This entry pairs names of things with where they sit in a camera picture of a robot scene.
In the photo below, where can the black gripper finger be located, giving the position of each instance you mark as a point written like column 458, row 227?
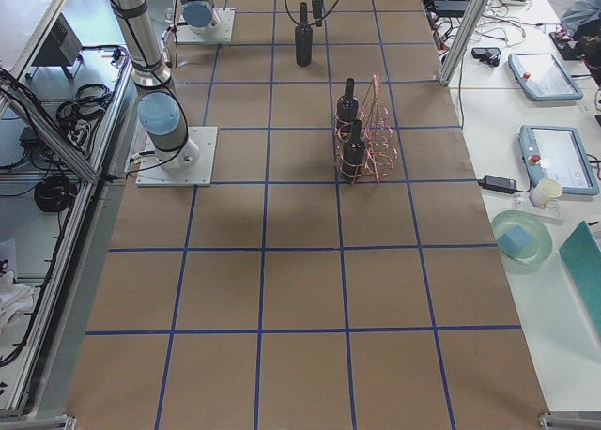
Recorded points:
column 318, row 12

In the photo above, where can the blue teach pendant far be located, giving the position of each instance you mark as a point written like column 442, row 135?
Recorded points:
column 543, row 77

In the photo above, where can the wine bottle in basket front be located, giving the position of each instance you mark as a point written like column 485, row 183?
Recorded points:
column 353, row 152

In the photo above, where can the blue teach pendant near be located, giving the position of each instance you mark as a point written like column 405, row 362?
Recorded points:
column 557, row 153

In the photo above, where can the blue foam cube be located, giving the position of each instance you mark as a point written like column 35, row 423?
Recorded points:
column 513, row 239

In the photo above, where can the dark glass wine bottle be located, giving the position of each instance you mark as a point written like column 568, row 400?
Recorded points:
column 303, row 38

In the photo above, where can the black controller box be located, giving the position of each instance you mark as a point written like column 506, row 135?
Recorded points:
column 61, row 48

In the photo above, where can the green glass plate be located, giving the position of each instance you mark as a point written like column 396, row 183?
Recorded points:
column 539, row 250

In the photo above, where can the copper wire wine basket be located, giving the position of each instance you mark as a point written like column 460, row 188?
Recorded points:
column 380, row 152

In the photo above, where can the blue teach pendant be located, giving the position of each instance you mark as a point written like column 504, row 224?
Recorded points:
column 557, row 153
column 543, row 77

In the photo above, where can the black power adapter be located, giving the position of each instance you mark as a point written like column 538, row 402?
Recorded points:
column 498, row 184

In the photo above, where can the wine bottle in basket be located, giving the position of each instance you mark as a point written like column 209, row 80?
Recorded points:
column 347, row 108
column 353, row 152

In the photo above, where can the aluminium frame post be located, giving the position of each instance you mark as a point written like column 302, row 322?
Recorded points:
column 472, row 15

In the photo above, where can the teal box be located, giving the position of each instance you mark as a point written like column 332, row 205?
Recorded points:
column 581, row 255

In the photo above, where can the wine bottle in basket rear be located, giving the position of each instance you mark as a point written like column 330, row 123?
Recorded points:
column 347, row 108

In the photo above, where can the white paper cup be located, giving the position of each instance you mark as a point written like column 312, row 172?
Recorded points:
column 546, row 190

